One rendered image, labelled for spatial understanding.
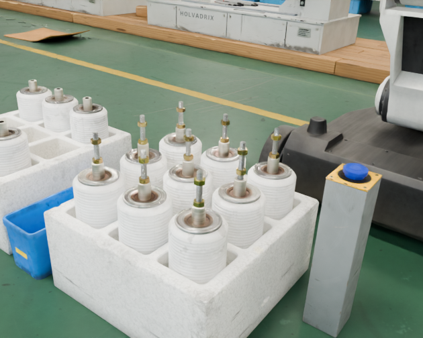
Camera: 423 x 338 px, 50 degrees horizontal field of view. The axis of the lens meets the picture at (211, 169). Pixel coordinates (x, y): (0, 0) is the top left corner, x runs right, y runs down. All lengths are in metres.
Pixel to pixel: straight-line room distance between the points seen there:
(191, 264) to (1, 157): 0.54
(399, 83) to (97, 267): 0.87
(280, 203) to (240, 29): 2.32
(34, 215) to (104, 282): 0.30
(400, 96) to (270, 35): 1.81
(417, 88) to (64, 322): 0.97
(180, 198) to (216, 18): 2.47
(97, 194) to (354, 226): 0.45
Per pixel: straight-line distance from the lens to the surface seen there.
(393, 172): 1.13
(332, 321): 0.91
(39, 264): 1.02
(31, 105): 1.39
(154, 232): 0.78
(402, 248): 1.22
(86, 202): 0.85
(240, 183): 0.79
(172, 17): 3.49
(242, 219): 0.79
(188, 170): 0.86
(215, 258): 0.72
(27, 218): 1.08
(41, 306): 0.99
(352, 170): 0.76
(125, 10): 4.24
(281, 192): 0.88
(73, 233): 0.86
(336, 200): 0.77
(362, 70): 2.69
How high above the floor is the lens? 0.65
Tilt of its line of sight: 26 degrees down
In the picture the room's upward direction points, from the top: 2 degrees clockwise
